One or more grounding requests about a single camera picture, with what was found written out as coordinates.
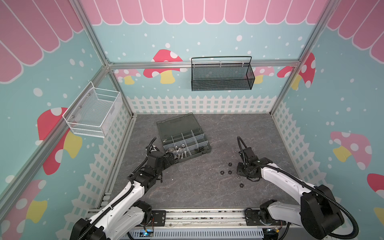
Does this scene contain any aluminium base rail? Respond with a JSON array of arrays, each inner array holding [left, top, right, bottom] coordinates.
[[80, 207, 331, 240]]

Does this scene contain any white wire mesh basket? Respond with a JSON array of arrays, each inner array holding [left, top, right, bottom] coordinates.
[[63, 82, 123, 138]]

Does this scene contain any black wire mesh basket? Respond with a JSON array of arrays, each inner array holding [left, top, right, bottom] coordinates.
[[191, 56, 256, 92]]

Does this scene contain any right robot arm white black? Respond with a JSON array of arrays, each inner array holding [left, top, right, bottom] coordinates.
[[237, 147, 359, 240]]

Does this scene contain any green plastic compartment organizer box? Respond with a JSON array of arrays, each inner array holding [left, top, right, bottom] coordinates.
[[157, 113, 212, 163]]

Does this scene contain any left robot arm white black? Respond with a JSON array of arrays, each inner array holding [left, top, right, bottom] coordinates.
[[70, 149, 178, 240]]

